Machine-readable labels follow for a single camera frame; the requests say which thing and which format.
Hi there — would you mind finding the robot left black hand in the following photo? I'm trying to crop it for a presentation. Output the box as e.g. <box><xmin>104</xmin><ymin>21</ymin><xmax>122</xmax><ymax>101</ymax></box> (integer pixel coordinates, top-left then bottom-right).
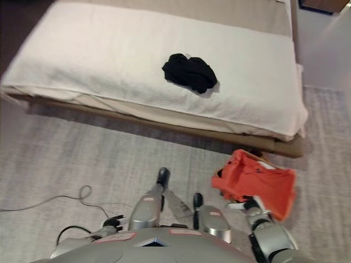
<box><xmin>101</xmin><ymin>214</ymin><xmax>128</xmax><ymax>233</ymax></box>

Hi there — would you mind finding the robot right black hand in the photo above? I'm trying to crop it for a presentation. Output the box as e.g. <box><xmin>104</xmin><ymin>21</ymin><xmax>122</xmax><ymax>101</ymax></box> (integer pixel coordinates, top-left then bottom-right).
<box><xmin>225</xmin><ymin>195</ymin><xmax>266</xmax><ymax>218</ymax></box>

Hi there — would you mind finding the orange shirt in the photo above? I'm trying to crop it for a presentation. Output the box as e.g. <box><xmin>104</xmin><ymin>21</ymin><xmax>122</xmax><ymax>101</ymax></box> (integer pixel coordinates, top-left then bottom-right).
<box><xmin>211</xmin><ymin>149</ymin><xmax>297</xmax><ymax>222</ymax></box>

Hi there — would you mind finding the black garment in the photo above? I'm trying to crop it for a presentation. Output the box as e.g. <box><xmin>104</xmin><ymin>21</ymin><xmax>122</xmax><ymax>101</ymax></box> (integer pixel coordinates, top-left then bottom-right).
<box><xmin>161</xmin><ymin>53</ymin><xmax>219</xmax><ymax>95</ymax></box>

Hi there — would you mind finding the bed with white cover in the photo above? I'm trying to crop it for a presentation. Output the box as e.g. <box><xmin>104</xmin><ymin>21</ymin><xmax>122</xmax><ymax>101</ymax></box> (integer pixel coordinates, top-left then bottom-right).
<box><xmin>2</xmin><ymin>0</ymin><xmax>305</xmax><ymax>159</ymax></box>

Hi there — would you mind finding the white bed blanket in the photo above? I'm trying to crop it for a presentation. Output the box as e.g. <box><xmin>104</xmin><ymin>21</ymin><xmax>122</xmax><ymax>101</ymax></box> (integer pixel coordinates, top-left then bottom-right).
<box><xmin>1</xmin><ymin>2</ymin><xmax>310</xmax><ymax>142</ymax></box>

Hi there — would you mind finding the beige bed sheet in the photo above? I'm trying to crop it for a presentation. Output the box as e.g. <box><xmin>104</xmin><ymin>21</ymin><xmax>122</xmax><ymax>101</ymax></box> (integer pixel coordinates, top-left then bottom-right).
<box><xmin>51</xmin><ymin>0</ymin><xmax>292</xmax><ymax>37</ymax></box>

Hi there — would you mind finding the robot right silver leg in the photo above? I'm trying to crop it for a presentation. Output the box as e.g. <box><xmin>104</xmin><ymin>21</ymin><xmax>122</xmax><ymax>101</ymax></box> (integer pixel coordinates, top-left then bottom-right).
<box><xmin>193</xmin><ymin>192</ymin><xmax>233</xmax><ymax>244</ymax></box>

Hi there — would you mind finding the robot grey torso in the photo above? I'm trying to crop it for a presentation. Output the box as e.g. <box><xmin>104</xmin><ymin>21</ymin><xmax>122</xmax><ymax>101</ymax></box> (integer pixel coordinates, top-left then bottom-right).
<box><xmin>29</xmin><ymin>225</ymin><xmax>265</xmax><ymax>263</ymax></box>

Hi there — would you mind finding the grey woven rug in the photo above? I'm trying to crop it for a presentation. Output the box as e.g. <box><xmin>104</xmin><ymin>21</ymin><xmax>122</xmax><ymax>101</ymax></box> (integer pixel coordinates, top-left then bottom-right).
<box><xmin>0</xmin><ymin>84</ymin><xmax>347</xmax><ymax>263</ymax></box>

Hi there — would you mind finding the dark furniture piece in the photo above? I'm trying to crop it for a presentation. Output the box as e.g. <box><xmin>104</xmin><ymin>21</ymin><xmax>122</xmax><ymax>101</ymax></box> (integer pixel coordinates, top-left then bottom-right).
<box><xmin>299</xmin><ymin>0</ymin><xmax>342</xmax><ymax>12</ymax></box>

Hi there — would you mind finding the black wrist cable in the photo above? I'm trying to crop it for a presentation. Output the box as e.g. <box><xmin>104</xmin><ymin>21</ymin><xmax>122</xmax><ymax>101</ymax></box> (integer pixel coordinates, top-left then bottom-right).
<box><xmin>55</xmin><ymin>225</ymin><xmax>95</xmax><ymax>248</ymax></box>

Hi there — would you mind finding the thin grey floor cable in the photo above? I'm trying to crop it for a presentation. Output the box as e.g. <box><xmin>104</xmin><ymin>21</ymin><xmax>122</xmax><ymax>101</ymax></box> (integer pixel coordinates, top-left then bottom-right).
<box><xmin>0</xmin><ymin>185</ymin><xmax>122</xmax><ymax>220</ymax></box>

